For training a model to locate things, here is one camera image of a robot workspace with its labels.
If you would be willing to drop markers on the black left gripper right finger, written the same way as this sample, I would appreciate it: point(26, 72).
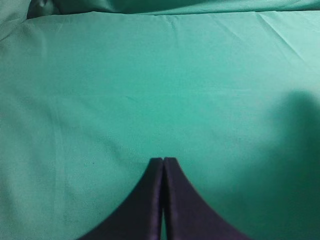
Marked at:
point(187, 215)

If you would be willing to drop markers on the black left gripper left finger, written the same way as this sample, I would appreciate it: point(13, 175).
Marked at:
point(139, 216)

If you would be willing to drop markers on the green cloth backdrop and cover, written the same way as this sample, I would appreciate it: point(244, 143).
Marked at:
point(87, 99)

